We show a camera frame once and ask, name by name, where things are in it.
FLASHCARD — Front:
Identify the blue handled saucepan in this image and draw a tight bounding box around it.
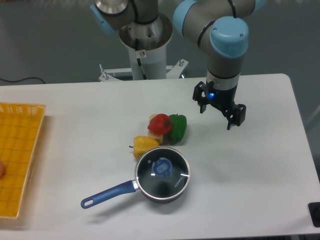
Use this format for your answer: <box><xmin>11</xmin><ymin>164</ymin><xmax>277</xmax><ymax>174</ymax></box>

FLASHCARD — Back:
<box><xmin>80</xmin><ymin>146</ymin><xmax>192</xmax><ymax>210</ymax></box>

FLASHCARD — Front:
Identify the black device at table edge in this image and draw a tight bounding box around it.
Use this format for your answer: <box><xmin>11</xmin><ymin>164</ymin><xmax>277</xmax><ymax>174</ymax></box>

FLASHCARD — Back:
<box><xmin>308</xmin><ymin>202</ymin><xmax>320</xmax><ymax>228</ymax></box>

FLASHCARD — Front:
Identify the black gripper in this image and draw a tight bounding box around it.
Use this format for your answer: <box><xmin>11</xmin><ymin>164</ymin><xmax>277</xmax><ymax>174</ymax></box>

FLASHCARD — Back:
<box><xmin>192</xmin><ymin>81</ymin><xmax>247</xmax><ymax>130</ymax></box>

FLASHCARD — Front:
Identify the glass lid with blue knob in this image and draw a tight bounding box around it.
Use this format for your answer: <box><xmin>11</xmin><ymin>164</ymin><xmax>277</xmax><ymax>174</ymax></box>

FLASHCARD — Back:
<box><xmin>134</xmin><ymin>146</ymin><xmax>191</xmax><ymax>203</ymax></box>

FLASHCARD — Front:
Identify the red bell pepper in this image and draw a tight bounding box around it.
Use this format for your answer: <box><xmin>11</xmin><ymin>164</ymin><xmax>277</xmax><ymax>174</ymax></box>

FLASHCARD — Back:
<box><xmin>147</xmin><ymin>113</ymin><xmax>173</xmax><ymax>135</ymax></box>

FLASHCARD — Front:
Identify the green bell pepper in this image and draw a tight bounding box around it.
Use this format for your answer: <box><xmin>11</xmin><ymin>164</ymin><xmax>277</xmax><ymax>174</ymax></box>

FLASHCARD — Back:
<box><xmin>167</xmin><ymin>114</ymin><xmax>187</xmax><ymax>145</ymax></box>

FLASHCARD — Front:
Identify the yellow bell pepper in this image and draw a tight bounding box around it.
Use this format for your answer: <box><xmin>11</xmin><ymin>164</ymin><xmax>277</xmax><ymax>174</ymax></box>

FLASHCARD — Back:
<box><xmin>130</xmin><ymin>135</ymin><xmax>160</xmax><ymax>159</ymax></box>

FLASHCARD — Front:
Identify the yellow woven basket tray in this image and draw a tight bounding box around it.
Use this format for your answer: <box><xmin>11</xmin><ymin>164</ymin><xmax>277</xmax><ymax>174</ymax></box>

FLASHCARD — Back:
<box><xmin>0</xmin><ymin>102</ymin><xmax>46</xmax><ymax>219</ymax></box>

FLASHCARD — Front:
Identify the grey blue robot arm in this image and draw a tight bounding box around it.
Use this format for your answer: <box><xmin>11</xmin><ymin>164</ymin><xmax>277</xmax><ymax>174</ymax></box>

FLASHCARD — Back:
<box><xmin>90</xmin><ymin>0</ymin><xmax>265</xmax><ymax>127</ymax></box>

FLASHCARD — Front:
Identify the beige bread piece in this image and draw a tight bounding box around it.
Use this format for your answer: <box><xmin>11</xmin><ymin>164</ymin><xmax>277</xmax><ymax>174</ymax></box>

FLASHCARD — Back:
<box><xmin>148</xmin><ymin>114</ymin><xmax>164</xmax><ymax>144</ymax></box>

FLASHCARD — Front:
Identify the black floor cable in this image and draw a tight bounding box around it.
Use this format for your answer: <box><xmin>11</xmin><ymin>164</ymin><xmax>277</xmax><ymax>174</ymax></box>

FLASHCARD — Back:
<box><xmin>0</xmin><ymin>76</ymin><xmax>46</xmax><ymax>84</ymax></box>

